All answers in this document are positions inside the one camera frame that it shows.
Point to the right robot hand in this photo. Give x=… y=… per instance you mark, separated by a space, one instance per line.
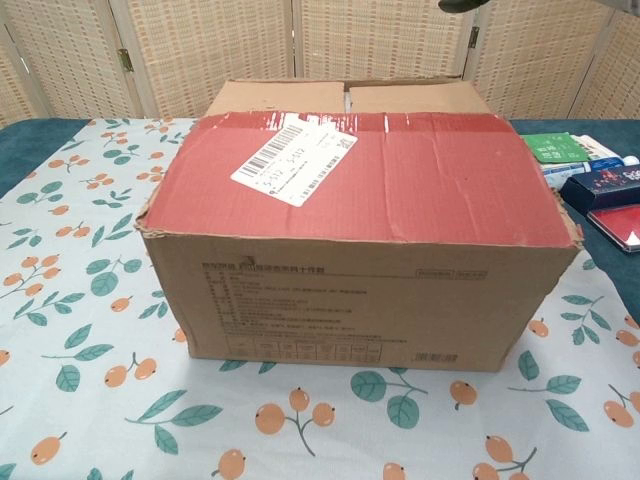
x=462 y=4

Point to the brown cardboard box red lids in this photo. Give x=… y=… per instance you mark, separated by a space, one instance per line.
x=350 y=300

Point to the blue white toothpaste box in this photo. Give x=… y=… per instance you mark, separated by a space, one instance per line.
x=570 y=172

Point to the dark blue printed box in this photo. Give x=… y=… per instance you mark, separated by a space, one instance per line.
x=600 y=185

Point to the green booklet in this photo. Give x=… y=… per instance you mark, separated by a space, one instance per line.
x=552 y=147

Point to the white printed packet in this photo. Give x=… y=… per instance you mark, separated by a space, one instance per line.
x=592 y=145

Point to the white shipping label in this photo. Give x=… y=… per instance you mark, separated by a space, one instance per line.
x=290 y=165

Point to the woven folding screen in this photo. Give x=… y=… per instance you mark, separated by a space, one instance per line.
x=225 y=50

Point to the red ink pad case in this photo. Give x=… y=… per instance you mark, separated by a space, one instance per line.
x=617 y=227

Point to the floral print tablecloth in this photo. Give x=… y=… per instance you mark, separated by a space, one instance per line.
x=75 y=250

